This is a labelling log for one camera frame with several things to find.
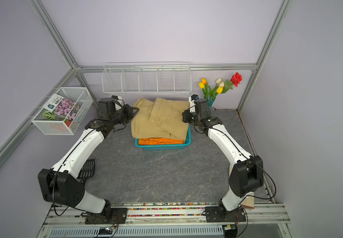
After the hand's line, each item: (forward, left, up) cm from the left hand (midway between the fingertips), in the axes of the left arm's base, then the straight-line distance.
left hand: (139, 109), depth 79 cm
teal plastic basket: (-9, -13, -26) cm, 30 cm away
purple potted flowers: (+1, +36, +2) cm, 36 cm away
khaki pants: (-5, -12, -3) cm, 13 cm away
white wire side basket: (-7, +44, +2) cm, 45 cm away
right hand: (0, -24, -5) cm, 24 cm away
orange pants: (-6, -9, -23) cm, 25 cm away
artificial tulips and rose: (+16, -49, 0) cm, 51 cm away
